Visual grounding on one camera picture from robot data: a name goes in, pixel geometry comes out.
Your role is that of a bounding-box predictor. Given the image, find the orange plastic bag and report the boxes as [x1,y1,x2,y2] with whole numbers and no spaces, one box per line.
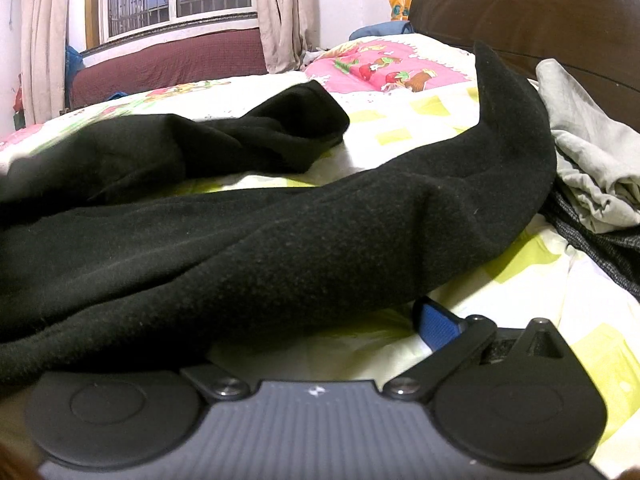
[386,0,417,24]

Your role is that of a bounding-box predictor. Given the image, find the dark wooden headboard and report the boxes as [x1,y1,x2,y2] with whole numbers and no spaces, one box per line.
[409,0,640,135]

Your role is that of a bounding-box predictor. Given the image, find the red and green bag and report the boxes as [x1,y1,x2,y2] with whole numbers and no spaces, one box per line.
[12,74,25,132]

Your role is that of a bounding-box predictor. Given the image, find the checked floral bedsheet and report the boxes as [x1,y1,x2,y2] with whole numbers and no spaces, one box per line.
[0,35,640,480]

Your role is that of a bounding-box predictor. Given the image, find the blue pillow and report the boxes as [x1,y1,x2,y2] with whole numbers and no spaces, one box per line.
[348,20,417,42]

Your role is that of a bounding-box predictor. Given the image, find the grey pants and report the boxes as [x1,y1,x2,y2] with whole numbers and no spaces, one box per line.
[535,58,640,235]

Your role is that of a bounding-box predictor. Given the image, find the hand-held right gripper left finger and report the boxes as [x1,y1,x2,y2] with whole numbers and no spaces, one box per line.
[180,362,251,403]

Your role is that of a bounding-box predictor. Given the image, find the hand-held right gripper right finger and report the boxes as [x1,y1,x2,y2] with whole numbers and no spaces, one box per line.
[382,297,572,403]

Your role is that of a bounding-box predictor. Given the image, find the dark red bench cover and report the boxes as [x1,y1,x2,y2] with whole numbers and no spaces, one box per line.
[67,27,269,109]

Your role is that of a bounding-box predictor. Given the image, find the black pants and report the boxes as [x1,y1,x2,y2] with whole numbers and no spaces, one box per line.
[0,40,559,387]

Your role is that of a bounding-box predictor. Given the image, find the dark grey knit cloth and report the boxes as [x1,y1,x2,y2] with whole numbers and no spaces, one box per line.
[540,180,640,303]

